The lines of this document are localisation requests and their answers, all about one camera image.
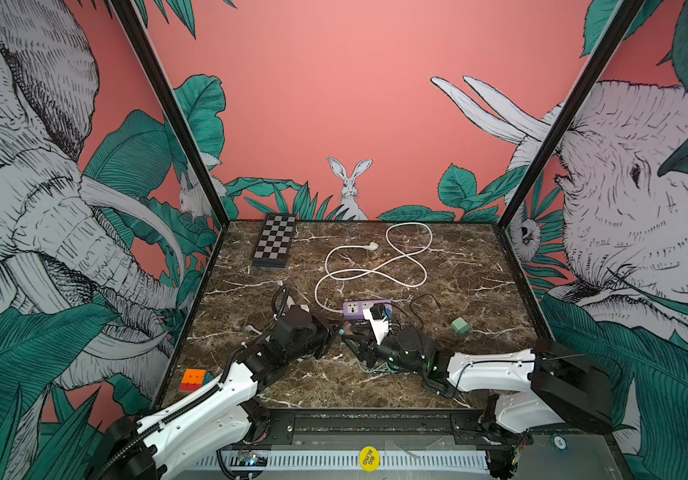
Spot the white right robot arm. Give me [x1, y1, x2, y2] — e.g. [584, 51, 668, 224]
[339, 324, 613, 438]

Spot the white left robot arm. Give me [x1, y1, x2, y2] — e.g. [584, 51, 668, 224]
[87, 305, 339, 479]

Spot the purple power strip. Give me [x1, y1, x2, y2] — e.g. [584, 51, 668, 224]
[343, 299, 392, 321]

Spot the green cube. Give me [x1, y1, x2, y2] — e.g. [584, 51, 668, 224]
[451, 317, 472, 337]

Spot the black white chessboard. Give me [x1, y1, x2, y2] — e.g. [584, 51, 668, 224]
[251, 213, 297, 268]

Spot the colourful Rubik's cube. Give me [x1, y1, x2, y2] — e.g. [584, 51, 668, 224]
[178, 369, 208, 393]

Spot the yellow round sticker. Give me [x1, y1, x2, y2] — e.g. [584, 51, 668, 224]
[359, 446, 381, 472]

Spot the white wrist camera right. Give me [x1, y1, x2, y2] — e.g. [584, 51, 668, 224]
[363, 303, 392, 345]

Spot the black thin cable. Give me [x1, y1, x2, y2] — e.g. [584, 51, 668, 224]
[391, 292, 442, 337]

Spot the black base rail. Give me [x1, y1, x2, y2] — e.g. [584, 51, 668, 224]
[231, 408, 507, 457]

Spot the white slotted cable duct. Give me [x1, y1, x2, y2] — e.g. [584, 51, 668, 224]
[191, 450, 489, 474]

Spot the black enclosure corner post left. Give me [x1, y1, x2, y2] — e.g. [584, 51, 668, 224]
[111, 0, 230, 230]

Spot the black enclosure corner post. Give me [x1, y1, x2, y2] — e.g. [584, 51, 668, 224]
[498, 0, 648, 230]
[111, 0, 230, 230]

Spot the black enclosure corner post right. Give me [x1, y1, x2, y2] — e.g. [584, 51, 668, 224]
[498, 0, 648, 230]

